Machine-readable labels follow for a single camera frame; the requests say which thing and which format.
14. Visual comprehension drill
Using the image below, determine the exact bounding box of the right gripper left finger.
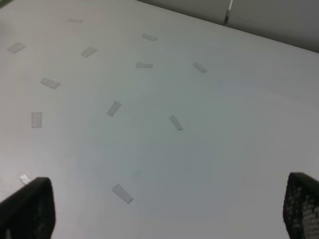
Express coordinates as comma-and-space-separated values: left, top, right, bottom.
0, 177, 56, 239

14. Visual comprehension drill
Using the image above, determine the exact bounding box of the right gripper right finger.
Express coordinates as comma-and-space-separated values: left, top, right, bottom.
283, 172, 319, 239

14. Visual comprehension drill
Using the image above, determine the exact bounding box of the clear tape strip lower left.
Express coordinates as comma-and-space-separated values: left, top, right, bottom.
19, 174, 32, 185

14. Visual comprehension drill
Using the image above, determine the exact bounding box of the clear tape strip bottom centre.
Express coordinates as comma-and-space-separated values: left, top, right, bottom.
112, 184, 133, 204

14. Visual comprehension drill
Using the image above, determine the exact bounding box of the clear tape strip inner left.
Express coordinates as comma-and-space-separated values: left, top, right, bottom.
40, 78, 61, 89

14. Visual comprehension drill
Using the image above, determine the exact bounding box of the clear tape strip inner lower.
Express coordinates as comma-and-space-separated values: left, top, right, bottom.
107, 101, 122, 117

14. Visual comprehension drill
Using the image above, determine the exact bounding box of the clear tape strip top left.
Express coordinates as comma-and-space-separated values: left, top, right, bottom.
7, 42, 26, 54

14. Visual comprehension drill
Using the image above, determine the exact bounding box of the clear tape strip middle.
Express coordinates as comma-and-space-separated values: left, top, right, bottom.
81, 47, 97, 58

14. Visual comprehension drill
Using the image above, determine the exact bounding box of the clear tape strip mid right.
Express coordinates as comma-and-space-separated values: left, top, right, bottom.
193, 62, 207, 73

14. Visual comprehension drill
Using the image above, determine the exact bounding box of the clear tape strip inner centre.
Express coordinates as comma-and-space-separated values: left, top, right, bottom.
136, 62, 153, 68

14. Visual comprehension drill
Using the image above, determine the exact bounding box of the clear tape strip upper right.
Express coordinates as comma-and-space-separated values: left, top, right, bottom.
142, 33, 158, 41

